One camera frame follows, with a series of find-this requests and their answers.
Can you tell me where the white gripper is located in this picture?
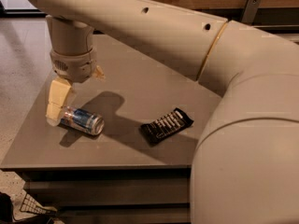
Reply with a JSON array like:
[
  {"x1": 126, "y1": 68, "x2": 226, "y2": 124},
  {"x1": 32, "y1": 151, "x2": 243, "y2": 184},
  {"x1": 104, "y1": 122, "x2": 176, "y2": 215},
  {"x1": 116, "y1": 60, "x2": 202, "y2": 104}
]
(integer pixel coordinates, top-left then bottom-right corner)
[{"x1": 46, "y1": 49, "x2": 106, "y2": 126}]

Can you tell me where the blue silver redbull can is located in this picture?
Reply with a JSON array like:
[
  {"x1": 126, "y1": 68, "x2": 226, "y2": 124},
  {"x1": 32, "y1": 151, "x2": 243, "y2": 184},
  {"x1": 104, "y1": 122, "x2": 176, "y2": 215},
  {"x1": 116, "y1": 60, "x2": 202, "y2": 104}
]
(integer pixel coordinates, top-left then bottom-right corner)
[{"x1": 61, "y1": 106, "x2": 105, "y2": 136}]

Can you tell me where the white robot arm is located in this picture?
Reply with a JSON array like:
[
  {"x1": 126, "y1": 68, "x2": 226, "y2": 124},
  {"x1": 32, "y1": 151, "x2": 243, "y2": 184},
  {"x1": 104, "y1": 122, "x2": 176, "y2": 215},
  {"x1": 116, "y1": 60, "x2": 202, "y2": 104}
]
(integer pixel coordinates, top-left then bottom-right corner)
[{"x1": 28, "y1": 0, "x2": 299, "y2": 224}]

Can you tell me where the black snack bar wrapper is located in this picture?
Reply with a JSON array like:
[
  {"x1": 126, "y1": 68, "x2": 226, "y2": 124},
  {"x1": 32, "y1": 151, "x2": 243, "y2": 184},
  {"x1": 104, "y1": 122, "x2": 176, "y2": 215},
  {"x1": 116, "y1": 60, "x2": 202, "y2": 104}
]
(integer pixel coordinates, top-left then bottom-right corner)
[{"x1": 139, "y1": 108, "x2": 193, "y2": 146}]

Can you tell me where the grey drawer cabinet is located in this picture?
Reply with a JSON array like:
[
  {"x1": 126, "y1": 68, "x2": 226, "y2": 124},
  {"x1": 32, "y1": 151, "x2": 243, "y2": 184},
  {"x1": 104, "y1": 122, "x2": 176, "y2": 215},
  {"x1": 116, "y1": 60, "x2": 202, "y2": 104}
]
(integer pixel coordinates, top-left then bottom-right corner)
[{"x1": 1, "y1": 35, "x2": 220, "y2": 224}]

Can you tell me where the black wire basket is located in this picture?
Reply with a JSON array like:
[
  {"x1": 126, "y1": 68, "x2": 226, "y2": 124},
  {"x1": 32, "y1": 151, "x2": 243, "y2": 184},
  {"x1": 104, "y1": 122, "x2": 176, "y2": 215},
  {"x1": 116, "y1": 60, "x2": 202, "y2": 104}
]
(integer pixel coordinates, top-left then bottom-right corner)
[{"x1": 20, "y1": 193, "x2": 57, "y2": 216}]

